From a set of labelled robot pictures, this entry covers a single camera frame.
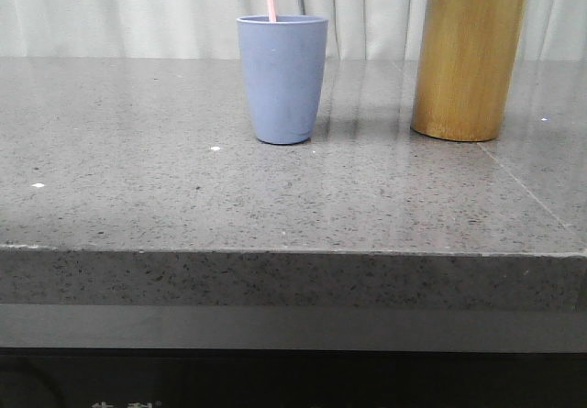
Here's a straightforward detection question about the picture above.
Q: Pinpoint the bamboo cylinder holder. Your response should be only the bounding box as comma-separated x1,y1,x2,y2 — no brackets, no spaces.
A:
411,0,526,142

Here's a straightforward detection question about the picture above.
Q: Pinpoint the blue plastic cup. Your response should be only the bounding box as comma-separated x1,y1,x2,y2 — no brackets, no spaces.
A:
237,15,328,145

